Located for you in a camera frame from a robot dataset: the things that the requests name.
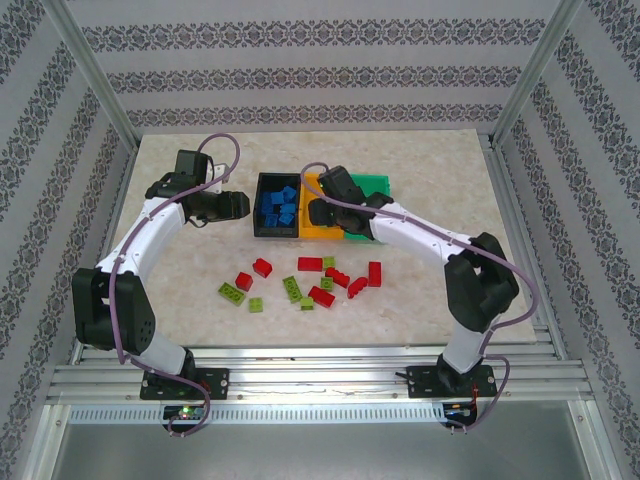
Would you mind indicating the blue lego brick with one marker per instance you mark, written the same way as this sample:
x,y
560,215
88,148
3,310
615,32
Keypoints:
x,y
288,209
270,220
289,192
265,202
287,220
276,198

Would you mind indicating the small lime green lego brick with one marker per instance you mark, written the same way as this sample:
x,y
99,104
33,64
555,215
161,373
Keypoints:
x,y
328,261
256,305
307,303
327,283

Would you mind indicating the red lego brick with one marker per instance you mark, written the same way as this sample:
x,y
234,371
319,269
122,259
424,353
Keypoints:
x,y
262,267
337,276
244,281
321,296
375,274
357,287
310,263

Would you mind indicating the long lime green lego brick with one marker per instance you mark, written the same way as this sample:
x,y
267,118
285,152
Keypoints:
x,y
231,293
292,289

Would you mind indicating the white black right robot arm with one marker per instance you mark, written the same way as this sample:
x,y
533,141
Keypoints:
x,y
415,232

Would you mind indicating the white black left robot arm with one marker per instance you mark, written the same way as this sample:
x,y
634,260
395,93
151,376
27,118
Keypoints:
x,y
145,235

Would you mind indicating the yellow plastic container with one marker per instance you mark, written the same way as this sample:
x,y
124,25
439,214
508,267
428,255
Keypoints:
x,y
320,234

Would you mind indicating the green plastic container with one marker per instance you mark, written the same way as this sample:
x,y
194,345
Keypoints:
x,y
372,182

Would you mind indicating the black plastic container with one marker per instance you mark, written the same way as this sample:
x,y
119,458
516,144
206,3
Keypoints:
x,y
276,232

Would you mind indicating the small controller circuit board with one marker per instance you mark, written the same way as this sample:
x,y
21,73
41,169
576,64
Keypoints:
x,y
185,412
457,411

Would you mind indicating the grey metal bottom panel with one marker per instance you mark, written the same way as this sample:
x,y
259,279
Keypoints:
x,y
320,450

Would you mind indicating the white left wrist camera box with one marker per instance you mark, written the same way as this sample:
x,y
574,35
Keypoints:
x,y
220,175

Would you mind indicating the aluminium side rail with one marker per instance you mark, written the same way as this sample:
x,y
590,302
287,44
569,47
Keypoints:
x,y
506,200

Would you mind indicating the aluminium front rail frame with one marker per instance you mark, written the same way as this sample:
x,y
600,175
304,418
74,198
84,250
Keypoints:
x,y
320,380

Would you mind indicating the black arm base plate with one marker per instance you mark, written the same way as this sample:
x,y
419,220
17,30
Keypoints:
x,y
220,382
425,381

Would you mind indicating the aluminium frame post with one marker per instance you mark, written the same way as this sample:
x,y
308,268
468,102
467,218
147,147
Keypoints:
x,y
95,75
531,75

